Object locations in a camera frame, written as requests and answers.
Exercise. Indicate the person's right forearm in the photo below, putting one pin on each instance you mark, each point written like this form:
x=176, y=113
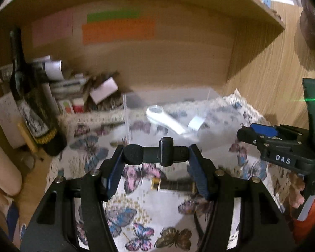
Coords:
x=308, y=228

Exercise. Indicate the person's right hand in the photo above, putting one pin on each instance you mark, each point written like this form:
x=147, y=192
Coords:
x=296, y=189

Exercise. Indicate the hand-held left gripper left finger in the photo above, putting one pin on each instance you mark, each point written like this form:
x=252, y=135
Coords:
x=115, y=172

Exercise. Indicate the stack of books and papers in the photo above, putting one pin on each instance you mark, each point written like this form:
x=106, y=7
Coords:
x=65, y=86

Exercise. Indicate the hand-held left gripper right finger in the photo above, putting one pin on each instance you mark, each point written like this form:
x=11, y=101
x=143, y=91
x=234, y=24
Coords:
x=199, y=174

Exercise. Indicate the black brush with gold ferrule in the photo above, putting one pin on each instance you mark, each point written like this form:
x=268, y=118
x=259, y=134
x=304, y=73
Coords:
x=173, y=185

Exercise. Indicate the white paper box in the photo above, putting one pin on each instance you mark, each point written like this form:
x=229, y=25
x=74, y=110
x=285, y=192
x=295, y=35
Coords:
x=103, y=89

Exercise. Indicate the cream cylinder roll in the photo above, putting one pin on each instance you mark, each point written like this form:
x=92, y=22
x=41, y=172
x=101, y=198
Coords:
x=2, y=168

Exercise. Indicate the green sticky note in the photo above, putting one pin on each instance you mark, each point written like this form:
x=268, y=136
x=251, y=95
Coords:
x=113, y=15

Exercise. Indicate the dark glass bottle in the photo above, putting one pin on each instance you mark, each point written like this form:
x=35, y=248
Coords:
x=31, y=102

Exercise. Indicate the clear acrylic box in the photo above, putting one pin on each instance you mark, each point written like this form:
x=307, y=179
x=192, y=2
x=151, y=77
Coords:
x=168, y=110

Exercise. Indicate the white board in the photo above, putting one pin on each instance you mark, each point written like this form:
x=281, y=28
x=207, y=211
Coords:
x=6, y=120

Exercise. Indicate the orange sticky note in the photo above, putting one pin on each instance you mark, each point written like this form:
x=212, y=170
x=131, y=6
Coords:
x=118, y=31

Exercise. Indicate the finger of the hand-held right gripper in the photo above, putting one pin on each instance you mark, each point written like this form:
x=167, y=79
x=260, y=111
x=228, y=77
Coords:
x=262, y=130
x=249, y=136

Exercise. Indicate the wooden brush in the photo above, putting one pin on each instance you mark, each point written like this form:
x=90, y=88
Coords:
x=27, y=137

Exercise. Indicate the white magnifying glass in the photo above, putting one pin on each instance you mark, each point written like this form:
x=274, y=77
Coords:
x=164, y=120

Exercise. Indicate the small white block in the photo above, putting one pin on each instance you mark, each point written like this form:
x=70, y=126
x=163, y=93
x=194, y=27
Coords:
x=196, y=122

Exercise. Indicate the butterfly print tablecloth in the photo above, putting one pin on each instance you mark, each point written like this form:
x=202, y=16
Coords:
x=147, y=215

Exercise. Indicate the pink sticky note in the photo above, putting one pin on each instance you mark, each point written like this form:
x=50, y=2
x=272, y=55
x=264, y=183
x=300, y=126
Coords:
x=52, y=27

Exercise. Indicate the black handheld tool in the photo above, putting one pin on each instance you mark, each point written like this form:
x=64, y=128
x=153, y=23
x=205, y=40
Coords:
x=157, y=154

